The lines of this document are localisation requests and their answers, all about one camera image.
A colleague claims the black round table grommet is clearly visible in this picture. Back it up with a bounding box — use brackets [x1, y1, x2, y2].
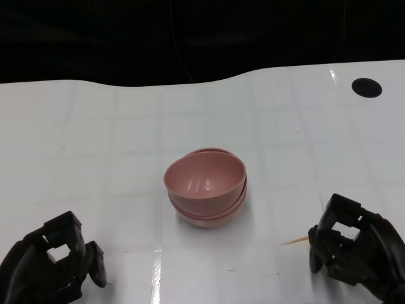
[351, 77, 383, 99]

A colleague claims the pink plastic bowl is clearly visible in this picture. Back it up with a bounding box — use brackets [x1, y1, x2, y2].
[163, 151, 247, 216]
[169, 146, 248, 220]
[172, 186, 248, 229]

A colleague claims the black backdrop cloth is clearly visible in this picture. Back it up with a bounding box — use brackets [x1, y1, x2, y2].
[0, 0, 405, 87]

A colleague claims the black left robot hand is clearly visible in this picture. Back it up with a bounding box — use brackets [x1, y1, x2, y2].
[0, 210, 108, 304]

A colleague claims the brown wood sliver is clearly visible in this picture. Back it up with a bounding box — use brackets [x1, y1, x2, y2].
[281, 236, 309, 246]

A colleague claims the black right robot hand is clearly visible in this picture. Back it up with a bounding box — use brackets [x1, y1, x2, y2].
[308, 193, 405, 301]

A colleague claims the thin hanging cable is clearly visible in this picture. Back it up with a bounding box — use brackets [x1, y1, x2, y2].
[172, 0, 194, 84]

